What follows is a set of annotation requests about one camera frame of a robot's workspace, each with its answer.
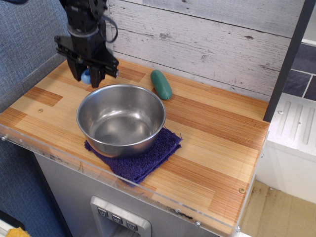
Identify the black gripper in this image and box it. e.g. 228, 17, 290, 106
54, 33, 119, 88

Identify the blue and grey spoon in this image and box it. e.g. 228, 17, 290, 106
80, 69, 91, 84

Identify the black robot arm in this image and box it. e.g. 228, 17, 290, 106
54, 0, 119, 88

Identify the stainless steel bowl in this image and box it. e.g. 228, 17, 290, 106
76, 84, 166, 158

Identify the green oblong toy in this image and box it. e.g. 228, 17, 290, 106
150, 70, 172, 100

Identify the clear acrylic edge guard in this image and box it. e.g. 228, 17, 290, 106
0, 124, 270, 237

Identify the purple folded cloth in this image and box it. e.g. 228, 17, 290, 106
84, 128, 182, 184

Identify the silver dispenser panel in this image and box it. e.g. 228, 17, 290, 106
90, 196, 152, 237

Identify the yellow and black object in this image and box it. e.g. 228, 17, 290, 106
0, 220, 31, 237

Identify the white ridged appliance top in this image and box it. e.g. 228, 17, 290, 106
267, 93, 316, 162

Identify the dark grey right post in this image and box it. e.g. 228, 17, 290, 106
263, 0, 316, 122

